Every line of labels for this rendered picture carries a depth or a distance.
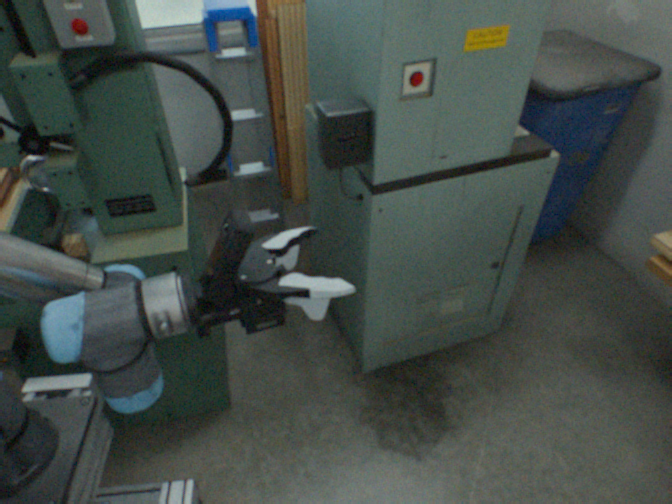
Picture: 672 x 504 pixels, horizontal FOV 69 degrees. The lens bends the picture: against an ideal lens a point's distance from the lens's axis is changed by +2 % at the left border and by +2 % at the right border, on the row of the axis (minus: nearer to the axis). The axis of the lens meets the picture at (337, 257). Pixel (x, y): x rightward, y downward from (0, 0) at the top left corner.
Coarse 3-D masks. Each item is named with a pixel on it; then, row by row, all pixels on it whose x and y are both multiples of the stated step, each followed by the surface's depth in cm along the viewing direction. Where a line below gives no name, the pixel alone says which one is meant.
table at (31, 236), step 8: (40, 200) 131; (40, 208) 130; (48, 208) 136; (40, 216) 129; (48, 216) 135; (32, 224) 124; (40, 224) 129; (32, 232) 123; (40, 232) 128; (32, 240) 122
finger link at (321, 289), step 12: (288, 276) 59; (300, 276) 59; (312, 288) 57; (324, 288) 57; (336, 288) 58; (348, 288) 58; (288, 300) 60; (300, 300) 60; (312, 300) 59; (324, 300) 59; (312, 312) 60; (324, 312) 60
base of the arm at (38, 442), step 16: (32, 416) 84; (32, 432) 83; (48, 432) 86; (16, 448) 80; (32, 448) 82; (48, 448) 85; (16, 464) 81; (32, 464) 82; (48, 464) 85; (0, 480) 79; (16, 480) 81; (32, 480) 83; (0, 496) 81
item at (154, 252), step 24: (72, 216) 142; (192, 216) 155; (96, 240) 134; (120, 240) 134; (144, 240) 134; (168, 240) 134; (192, 240) 144; (96, 264) 127; (120, 264) 129; (144, 264) 131; (168, 264) 133; (192, 264) 135
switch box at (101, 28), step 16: (48, 0) 91; (64, 0) 92; (80, 0) 93; (96, 0) 93; (64, 16) 94; (80, 16) 94; (96, 16) 95; (64, 32) 95; (96, 32) 97; (112, 32) 100
